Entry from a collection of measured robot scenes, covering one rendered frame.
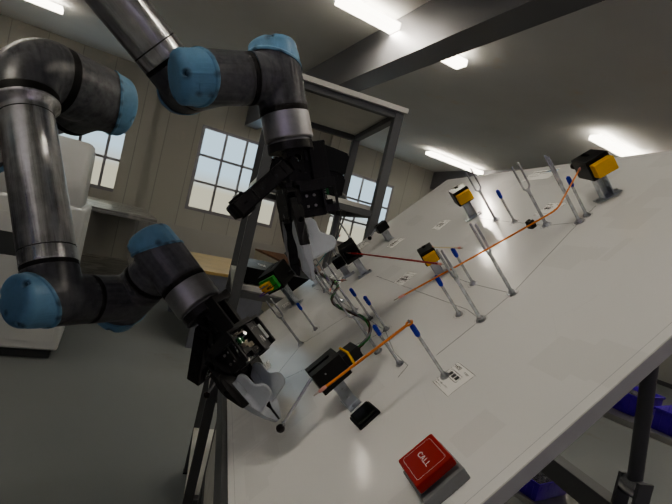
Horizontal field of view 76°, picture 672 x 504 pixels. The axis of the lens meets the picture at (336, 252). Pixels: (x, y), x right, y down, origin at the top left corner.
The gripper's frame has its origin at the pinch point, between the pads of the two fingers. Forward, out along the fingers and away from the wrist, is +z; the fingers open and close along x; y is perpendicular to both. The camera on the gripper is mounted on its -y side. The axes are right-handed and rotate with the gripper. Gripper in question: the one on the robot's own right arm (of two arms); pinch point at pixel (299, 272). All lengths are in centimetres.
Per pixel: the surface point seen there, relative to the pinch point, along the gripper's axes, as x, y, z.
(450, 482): -28.0, 5.2, 21.5
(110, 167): 619, -93, -123
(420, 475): -26.6, 2.5, 20.4
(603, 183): -5, 60, -5
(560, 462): -4, 42, 45
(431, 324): 2.0, 23.0, 14.7
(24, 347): 280, -131, 47
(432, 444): -24.6, 5.6, 19.0
